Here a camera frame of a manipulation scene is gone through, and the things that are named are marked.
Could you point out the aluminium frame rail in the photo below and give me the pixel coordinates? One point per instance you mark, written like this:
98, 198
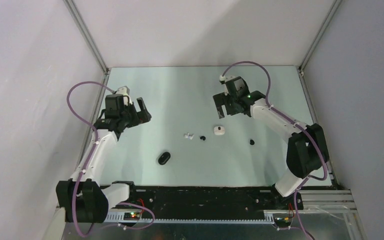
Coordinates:
314, 201

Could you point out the black charging case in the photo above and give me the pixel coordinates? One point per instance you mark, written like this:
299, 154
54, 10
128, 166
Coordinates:
164, 158

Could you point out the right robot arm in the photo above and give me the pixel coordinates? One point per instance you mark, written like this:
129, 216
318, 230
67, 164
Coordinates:
306, 144

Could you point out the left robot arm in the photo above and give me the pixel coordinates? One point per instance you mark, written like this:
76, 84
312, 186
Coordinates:
82, 196

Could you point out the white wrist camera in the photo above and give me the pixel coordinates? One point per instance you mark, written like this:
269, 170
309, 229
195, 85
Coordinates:
225, 78
124, 91

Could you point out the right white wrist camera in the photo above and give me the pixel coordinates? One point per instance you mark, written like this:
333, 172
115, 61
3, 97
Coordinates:
225, 78

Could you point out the white earbud charging case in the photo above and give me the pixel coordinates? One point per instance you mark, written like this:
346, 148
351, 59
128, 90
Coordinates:
219, 130

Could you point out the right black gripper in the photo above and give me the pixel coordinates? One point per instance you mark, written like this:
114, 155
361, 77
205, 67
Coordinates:
220, 99

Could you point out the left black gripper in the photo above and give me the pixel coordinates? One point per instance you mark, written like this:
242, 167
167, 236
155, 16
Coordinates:
143, 115

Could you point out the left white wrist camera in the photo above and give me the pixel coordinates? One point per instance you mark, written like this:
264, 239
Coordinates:
124, 91

